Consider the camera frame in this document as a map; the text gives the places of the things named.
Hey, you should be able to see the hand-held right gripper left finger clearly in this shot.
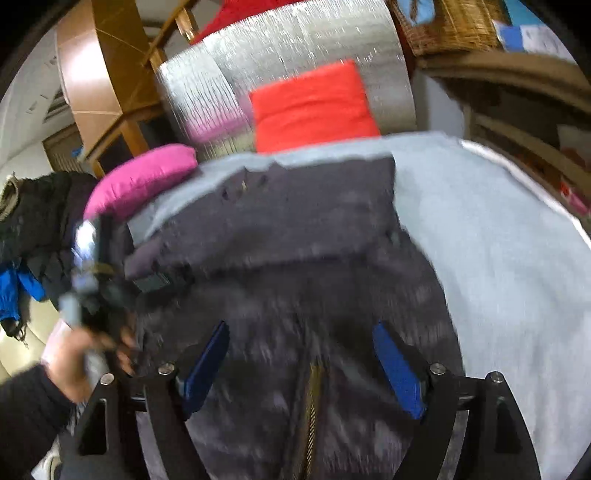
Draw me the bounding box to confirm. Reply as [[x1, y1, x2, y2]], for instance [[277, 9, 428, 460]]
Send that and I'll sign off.
[[74, 320, 230, 480]]

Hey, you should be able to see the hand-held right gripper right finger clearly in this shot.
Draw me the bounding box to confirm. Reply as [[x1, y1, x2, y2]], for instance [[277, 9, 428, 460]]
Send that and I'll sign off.
[[372, 321, 542, 480]]

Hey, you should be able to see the dark grey padded jacket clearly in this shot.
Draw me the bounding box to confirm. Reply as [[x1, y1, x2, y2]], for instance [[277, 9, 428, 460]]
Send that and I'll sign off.
[[124, 156, 464, 480]]

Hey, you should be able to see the person's left forearm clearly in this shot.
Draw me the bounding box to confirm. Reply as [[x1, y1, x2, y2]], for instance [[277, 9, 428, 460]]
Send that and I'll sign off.
[[0, 363, 77, 480]]

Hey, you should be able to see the person's left hand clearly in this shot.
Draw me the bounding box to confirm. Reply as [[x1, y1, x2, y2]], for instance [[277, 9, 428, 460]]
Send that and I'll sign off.
[[48, 323, 138, 403]]

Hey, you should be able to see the black hooded coat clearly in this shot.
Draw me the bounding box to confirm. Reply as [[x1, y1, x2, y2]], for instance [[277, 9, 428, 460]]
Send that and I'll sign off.
[[0, 172, 99, 311]]

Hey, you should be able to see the blue garment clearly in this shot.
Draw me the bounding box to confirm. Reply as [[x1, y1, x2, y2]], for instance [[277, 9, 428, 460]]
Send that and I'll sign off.
[[0, 270, 47, 341]]

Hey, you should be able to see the pink pillow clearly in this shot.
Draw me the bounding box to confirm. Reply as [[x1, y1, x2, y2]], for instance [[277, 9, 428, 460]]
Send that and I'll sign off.
[[84, 144, 198, 219]]

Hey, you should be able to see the light grey bed sheet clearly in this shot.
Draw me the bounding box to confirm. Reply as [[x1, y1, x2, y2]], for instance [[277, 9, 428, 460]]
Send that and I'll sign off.
[[126, 131, 591, 480]]

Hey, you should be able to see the wooden cabinet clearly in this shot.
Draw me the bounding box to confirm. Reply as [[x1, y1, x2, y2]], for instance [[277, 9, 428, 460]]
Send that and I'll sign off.
[[56, 0, 199, 178]]

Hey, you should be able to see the red pillow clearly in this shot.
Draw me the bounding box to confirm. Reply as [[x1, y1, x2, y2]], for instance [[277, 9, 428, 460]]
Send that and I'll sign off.
[[249, 60, 382, 154]]

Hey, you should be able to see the silver foil insulation mat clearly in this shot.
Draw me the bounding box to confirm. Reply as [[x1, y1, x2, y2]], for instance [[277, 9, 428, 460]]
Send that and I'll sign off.
[[155, 0, 417, 163]]

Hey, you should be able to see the wooden shelf unit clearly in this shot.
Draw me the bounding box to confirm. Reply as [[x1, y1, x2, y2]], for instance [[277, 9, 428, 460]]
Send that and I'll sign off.
[[416, 48, 591, 222]]

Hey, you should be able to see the wicker basket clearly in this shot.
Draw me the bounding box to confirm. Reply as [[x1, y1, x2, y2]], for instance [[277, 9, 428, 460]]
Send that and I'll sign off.
[[388, 0, 507, 57]]

